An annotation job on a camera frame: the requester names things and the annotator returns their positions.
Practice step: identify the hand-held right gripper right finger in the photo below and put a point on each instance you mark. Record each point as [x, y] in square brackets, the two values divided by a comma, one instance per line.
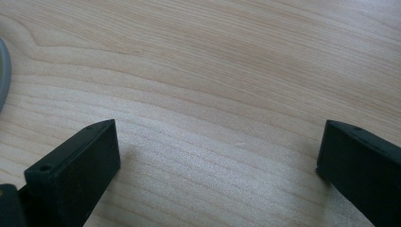
[362, 167]

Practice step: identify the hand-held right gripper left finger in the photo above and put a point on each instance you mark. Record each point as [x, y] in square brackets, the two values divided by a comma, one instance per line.
[74, 170]

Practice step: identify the grey round rim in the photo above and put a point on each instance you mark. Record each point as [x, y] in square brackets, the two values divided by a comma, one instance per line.
[3, 74]

